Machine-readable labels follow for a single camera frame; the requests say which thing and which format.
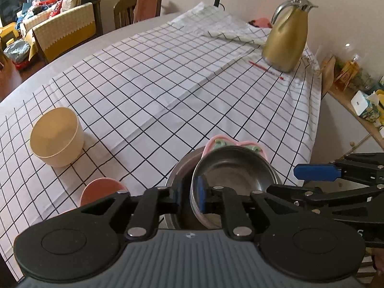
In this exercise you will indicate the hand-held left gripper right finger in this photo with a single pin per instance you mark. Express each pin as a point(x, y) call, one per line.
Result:
point(201, 196)

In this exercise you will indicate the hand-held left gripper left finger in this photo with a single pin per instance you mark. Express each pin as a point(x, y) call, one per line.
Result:
point(175, 193)

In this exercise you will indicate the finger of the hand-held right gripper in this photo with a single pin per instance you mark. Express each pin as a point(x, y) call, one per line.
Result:
point(300, 193)
point(315, 172)

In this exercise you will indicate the large steel bowl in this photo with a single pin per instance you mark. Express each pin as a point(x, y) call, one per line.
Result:
point(180, 168)

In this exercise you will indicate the small steel bowl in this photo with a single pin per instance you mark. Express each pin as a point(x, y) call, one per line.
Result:
point(234, 168)

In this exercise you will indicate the person's right hand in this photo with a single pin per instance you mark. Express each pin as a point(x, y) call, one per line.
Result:
point(378, 259)

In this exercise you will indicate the pink and green plate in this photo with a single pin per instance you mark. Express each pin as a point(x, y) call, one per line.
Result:
point(219, 144)

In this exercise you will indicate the wooden sideboard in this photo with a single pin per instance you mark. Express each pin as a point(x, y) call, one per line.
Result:
point(345, 126)

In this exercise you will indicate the pink small plate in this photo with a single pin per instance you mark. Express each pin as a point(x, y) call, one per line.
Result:
point(100, 190)

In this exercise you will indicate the white tissue box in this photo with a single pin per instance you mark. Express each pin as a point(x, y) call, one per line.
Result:
point(364, 106)

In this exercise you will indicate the brown paper bag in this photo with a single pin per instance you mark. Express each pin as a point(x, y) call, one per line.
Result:
point(328, 75)

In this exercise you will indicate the amber glass bottle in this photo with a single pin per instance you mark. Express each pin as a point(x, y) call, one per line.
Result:
point(348, 73)

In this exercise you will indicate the white black checkered tablecloth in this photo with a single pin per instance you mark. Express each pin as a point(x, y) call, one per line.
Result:
point(168, 81)

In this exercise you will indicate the red pen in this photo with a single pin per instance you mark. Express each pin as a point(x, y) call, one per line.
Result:
point(265, 69)

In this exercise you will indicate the beige bowl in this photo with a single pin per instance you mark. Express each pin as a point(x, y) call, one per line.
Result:
point(55, 139)

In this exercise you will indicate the gold thermos jug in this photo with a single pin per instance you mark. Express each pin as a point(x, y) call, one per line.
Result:
point(285, 39)

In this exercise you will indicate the wooden dining chair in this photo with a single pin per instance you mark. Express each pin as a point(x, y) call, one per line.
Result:
point(124, 12)

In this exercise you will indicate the yellow armchair with lace cover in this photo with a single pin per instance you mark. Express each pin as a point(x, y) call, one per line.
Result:
point(63, 27)

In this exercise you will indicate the grey plastic bag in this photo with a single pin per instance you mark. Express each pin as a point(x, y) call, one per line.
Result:
point(16, 51)

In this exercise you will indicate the yellow plastic stool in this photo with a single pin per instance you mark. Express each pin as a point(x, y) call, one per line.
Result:
point(7, 36)

